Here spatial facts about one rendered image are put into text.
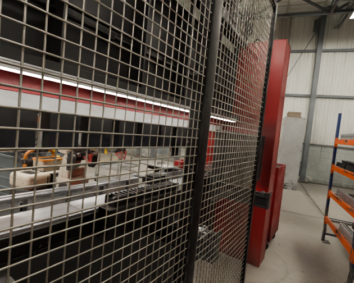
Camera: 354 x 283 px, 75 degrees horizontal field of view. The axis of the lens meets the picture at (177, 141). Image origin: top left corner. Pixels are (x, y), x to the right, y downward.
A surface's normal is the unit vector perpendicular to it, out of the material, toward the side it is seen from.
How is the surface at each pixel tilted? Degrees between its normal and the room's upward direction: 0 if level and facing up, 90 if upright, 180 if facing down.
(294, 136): 90
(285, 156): 90
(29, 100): 90
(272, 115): 90
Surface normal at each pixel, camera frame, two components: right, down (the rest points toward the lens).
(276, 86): -0.56, -0.01
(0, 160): -0.36, 0.01
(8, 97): 0.82, 0.11
